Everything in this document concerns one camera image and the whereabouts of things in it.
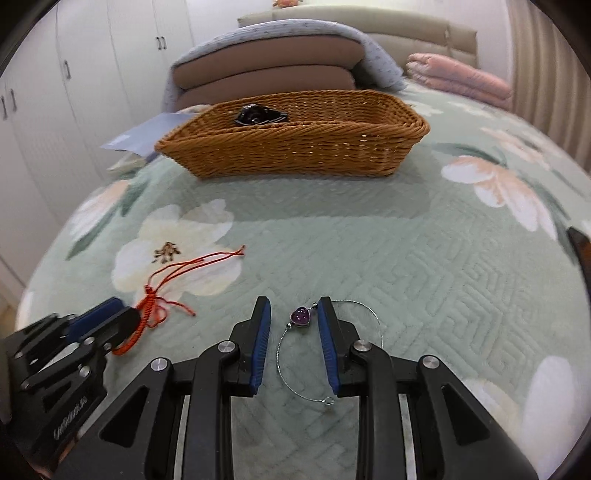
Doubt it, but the woven wicker basket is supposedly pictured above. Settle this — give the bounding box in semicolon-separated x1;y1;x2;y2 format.
155;90;431;179

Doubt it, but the floral green bedspread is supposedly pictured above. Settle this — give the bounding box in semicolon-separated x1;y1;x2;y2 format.
16;85;590;479

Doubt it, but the lower brown pillow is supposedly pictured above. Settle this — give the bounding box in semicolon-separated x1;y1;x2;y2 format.
173;65;356;111

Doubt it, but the brown pillow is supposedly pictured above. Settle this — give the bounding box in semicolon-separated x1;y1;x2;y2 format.
173;65;356;111
172;35;365;90

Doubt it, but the blue-grey patterned blanket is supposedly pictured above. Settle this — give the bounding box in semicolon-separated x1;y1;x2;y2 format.
161;19;405;112

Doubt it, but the red string bracelet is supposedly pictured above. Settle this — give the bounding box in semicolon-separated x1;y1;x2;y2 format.
112;244;247;357

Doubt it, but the white wardrobe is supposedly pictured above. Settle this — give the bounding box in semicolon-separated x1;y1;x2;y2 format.
1;1;193;296

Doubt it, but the black smart watch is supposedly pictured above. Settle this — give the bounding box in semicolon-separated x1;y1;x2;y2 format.
235;103;288;126

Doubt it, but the upper brown pillow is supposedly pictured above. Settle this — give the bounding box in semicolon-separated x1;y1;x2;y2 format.
172;35;365;90

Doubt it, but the blue notebook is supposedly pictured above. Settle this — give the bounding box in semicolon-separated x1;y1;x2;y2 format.
101;112;195;176

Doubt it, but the beige curtain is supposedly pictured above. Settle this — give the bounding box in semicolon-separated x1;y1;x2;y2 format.
507;1;590;171

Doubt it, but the orange plush toy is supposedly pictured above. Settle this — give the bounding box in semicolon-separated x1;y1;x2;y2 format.
273;0;303;8

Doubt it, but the beige padded headboard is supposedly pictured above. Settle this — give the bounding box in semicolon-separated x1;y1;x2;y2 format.
238;5;479;68

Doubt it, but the pink folded quilt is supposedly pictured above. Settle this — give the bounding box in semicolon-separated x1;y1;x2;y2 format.
406;53;513;111

